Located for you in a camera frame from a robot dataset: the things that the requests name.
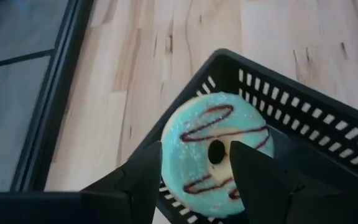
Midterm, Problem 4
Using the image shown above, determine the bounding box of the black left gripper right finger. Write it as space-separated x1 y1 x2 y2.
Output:
229 140 358 224

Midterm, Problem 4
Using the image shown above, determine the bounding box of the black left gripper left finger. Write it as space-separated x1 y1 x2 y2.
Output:
79 140 163 224

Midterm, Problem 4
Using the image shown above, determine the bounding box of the teal donut with brown drizzle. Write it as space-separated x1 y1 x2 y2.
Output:
160 91 275 219

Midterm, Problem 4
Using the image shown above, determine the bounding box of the black plastic slotted basket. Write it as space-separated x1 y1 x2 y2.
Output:
128 47 358 224

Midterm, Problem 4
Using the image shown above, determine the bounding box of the black aluminium table frame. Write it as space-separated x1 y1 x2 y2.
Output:
0 0 130 224

